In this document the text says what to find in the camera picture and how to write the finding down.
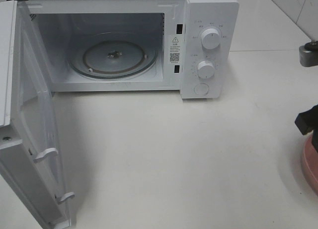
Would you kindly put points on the white microwave door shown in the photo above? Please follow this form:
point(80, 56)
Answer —
point(30, 153)

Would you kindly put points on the white lower microwave knob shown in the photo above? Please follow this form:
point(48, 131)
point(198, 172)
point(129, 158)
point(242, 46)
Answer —
point(205, 69)

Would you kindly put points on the white microwave knob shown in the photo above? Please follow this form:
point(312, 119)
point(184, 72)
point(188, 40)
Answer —
point(210, 37)
point(205, 69)

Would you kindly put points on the white microwave oven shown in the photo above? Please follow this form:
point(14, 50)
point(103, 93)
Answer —
point(177, 23)

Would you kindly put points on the white round door button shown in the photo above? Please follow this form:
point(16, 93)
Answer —
point(201, 89)

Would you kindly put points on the glass microwave turntable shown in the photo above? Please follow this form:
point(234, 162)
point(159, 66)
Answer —
point(113, 55)

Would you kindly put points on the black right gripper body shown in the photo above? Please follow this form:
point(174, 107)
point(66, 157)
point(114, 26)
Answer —
point(307, 122)

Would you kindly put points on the white upper microwave knob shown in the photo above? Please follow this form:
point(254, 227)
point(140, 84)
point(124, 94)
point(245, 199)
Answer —
point(210, 37)

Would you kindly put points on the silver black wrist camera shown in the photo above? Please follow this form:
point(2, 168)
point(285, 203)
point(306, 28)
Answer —
point(308, 54)

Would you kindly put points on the pink round plate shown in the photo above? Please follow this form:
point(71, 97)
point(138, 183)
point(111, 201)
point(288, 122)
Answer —
point(309, 161)

